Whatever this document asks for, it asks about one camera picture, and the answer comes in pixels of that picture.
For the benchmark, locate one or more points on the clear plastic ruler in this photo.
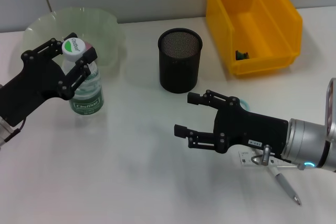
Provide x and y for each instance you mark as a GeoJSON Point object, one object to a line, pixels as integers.
{"type": "Point", "coordinates": [245, 159]}

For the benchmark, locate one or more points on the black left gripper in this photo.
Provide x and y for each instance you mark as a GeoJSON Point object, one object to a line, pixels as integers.
{"type": "Point", "coordinates": [29, 85]}

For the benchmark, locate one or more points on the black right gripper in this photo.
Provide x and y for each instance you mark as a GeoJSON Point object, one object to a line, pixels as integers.
{"type": "Point", "coordinates": [252, 129]}

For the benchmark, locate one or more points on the pale green glass fruit bowl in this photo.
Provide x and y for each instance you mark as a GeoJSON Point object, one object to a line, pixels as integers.
{"type": "Point", "coordinates": [105, 30]}

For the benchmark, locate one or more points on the blue sheathed scissors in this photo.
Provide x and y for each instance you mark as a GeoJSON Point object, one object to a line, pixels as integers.
{"type": "Point", "coordinates": [246, 104]}

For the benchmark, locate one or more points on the pink peach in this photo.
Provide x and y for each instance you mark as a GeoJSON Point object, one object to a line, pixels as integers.
{"type": "Point", "coordinates": [88, 45]}

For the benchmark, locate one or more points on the silver white pen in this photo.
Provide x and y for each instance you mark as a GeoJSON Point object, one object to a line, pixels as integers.
{"type": "Point", "coordinates": [286, 187]}

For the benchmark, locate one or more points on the clear green-label water bottle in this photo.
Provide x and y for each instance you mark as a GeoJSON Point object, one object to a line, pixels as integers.
{"type": "Point", "coordinates": [86, 95]}

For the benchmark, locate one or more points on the yellow plastic bin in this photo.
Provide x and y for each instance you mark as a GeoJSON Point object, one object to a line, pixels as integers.
{"type": "Point", "coordinates": [236, 11]}

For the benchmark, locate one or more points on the black mesh pen holder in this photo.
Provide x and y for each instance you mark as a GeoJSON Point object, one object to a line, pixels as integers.
{"type": "Point", "coordinates": [179, 61]}

